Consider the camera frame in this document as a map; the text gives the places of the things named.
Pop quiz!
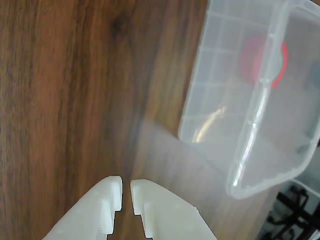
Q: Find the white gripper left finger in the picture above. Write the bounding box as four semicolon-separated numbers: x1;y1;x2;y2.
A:
42;175;124;240

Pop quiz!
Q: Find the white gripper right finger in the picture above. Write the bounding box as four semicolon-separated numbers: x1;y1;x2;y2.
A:
129;179;218;240

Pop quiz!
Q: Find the red tape roll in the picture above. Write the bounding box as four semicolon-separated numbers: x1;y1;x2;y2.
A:
238;33;289;90

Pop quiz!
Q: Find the clear plastic storage box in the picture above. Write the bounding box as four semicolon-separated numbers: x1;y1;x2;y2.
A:
177;0;320;200

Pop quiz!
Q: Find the black metal frame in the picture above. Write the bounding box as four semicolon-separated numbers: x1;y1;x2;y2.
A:
262;184;320;240

